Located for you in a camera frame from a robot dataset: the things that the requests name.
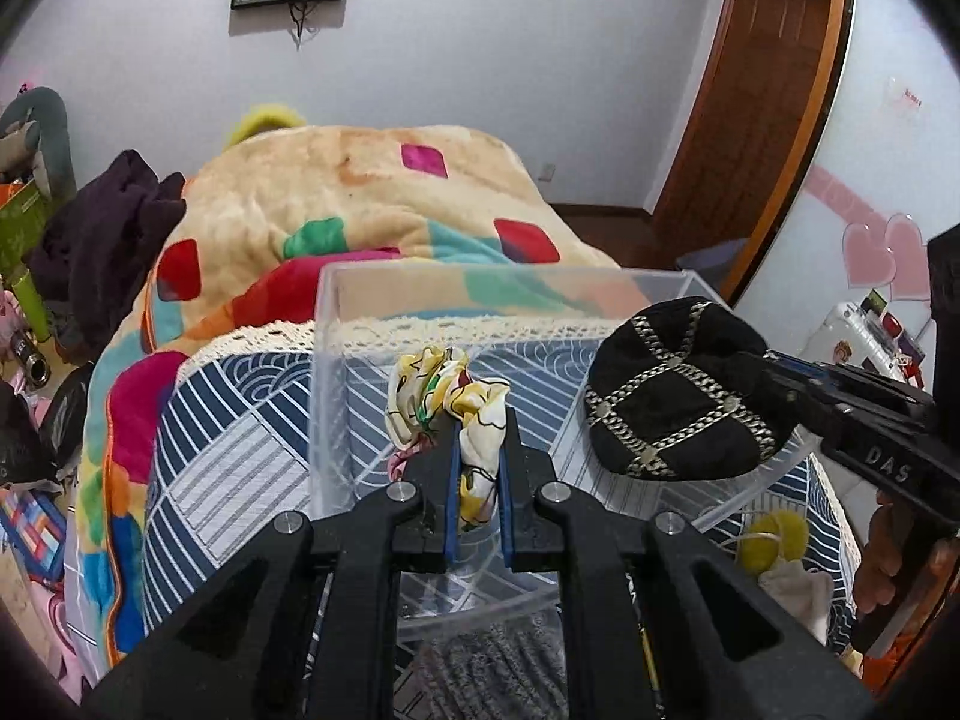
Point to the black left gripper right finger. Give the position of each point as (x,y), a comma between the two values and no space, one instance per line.
(658,623)

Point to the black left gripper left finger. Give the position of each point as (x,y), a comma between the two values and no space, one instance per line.
(301,621)

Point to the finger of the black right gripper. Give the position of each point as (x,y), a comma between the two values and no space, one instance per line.
(795,398)
(791,372)

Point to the white cloth pouch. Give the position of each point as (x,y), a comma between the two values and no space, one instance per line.
(805,595)

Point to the black checkered beret hat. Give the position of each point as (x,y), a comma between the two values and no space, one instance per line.
(678,393)

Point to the yellow felt ball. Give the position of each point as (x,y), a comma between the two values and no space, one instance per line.
(773,538)

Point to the yellow patterned silk scarf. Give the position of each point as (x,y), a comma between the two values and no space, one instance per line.
(436,383)

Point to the right hand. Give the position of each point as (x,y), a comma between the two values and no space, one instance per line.
(881,560)

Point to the white suitcase with stickers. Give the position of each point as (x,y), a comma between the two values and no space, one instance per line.
(869,335)

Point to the blue white patterned tablecloth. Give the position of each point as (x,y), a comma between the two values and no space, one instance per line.
(232,449)

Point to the clear plastic storage box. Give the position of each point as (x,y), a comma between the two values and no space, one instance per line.
(536,326)

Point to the brown wooden door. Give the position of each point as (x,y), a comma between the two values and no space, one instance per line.
(761,106)

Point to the colourful fleece blanket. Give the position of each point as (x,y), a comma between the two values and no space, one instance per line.
(261,221)

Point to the dark purple garment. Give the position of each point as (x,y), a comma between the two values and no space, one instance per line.
(97,250)

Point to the green cardboard box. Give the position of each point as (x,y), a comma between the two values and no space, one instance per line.
(24,214)

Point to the green dinosaur plush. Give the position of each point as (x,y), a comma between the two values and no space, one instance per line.
(35,139)

